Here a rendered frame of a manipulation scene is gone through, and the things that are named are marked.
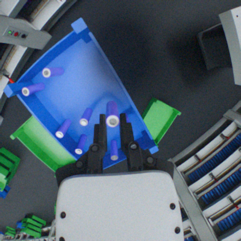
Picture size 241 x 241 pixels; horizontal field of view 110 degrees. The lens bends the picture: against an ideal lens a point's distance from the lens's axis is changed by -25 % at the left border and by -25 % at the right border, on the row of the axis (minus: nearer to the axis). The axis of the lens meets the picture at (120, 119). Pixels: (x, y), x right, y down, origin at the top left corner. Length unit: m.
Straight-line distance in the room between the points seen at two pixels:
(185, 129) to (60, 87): 0.90
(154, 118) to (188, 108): 0.27
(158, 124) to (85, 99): 0.63
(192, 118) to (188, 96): 0.20
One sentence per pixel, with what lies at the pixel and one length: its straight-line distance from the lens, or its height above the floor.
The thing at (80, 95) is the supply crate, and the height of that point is 0.40.
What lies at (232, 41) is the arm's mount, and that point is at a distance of 0.62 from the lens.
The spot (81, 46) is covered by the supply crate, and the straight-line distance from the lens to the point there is 0.28.
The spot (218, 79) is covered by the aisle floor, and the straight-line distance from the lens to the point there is 1.03.
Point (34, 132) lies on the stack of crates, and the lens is 0.62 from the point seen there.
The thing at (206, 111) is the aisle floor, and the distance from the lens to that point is 1.04.
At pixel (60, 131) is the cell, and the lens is 0.26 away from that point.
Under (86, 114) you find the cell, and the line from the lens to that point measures 0.25.
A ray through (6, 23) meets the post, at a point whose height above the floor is 0.31.
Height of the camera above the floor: 0.67
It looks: 64 degrees down
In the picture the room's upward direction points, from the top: 168 degrees clockwise
